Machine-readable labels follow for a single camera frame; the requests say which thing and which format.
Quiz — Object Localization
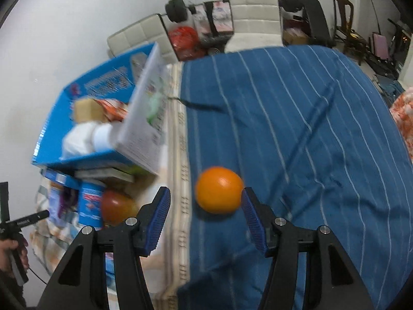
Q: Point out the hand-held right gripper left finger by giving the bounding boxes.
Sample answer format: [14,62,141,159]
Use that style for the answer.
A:
[37,187,171,310]

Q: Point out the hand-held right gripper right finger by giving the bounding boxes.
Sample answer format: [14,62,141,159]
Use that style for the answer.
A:
[240,187,377,310]

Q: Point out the orange fruit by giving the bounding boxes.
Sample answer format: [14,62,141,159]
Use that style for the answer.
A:
[195,167,244,215]

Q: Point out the blue cardboard box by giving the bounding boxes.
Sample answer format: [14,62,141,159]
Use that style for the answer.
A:
[31,42,170,175]

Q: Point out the person's left forearm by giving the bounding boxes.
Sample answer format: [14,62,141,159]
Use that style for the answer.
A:
[0,269,27,309]

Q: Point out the person's left hand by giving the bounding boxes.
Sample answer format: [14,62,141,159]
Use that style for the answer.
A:
[0,239,30,279]

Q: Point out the red yellow apple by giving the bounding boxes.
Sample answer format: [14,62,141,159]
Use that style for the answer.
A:
[101,190,140,226]

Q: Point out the blue printed packet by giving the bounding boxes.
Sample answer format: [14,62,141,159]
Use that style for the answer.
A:
[43,168,81,222]

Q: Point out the beige striped cloth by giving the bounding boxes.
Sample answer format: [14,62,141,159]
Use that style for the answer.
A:
[139,63,196,310]

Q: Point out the blue printed can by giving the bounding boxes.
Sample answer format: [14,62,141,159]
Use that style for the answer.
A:
[79,181,106,229]

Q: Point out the blue striped blanket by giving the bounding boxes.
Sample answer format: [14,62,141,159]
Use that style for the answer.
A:
[177,45,412,310]

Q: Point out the white plastic bottle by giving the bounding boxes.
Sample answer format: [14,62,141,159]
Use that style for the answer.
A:
[61,121,122,161]

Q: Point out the orange snack packet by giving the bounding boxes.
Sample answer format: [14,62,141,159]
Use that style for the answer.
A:
[95,99,130,122]

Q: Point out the tan small box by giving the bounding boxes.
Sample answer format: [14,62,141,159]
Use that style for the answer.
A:
[74,98,107,124]

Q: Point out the red ball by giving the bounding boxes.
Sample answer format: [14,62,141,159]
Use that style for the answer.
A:
[169,26,202,61]

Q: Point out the orange floral cloth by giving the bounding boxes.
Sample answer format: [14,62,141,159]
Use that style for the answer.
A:
[389,87,413,162]

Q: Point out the white padded chair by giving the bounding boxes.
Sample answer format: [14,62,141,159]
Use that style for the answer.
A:
[224,0,284,54]
[107,13,180,66]

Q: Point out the black barbell weight plates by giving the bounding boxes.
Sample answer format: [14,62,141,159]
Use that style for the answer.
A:
[165,0,190,24]

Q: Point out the dark wooden chair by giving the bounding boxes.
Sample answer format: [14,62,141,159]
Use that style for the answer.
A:
[332,0,368,57]

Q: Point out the black weight bench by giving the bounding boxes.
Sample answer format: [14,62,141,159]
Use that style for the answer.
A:
[280,0,337,48]

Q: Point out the pink suitcase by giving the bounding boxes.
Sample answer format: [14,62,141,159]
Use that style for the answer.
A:
[371,32,392,61]

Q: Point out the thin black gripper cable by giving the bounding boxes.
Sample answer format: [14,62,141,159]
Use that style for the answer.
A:
[28,267,50,285]

